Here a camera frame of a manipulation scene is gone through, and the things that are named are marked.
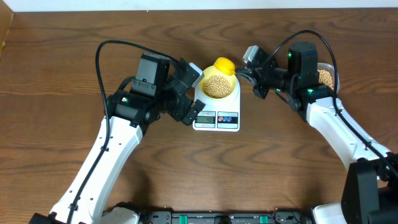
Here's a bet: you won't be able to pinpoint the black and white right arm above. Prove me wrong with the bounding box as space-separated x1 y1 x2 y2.
236 42 397 223

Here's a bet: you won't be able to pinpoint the soybeans in yellow bowl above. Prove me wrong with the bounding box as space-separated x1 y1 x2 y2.
203 75 233 98

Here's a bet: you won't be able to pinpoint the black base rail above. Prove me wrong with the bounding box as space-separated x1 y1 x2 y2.
138 210 315 224

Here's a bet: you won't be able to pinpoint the yellow measuring scoop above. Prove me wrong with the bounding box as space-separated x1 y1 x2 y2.
213 57 236 76

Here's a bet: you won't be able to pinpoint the clear container of soybeans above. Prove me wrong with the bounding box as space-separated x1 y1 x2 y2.
317 63 340 91

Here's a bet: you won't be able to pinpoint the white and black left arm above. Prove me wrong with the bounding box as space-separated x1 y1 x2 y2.
30 53 205 224

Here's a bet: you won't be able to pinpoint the pale yellow plastic bowl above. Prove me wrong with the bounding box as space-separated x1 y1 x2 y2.
200 65 236 95

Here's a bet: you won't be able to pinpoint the white digital kitchen scale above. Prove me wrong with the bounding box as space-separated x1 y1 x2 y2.
192 77 241 132

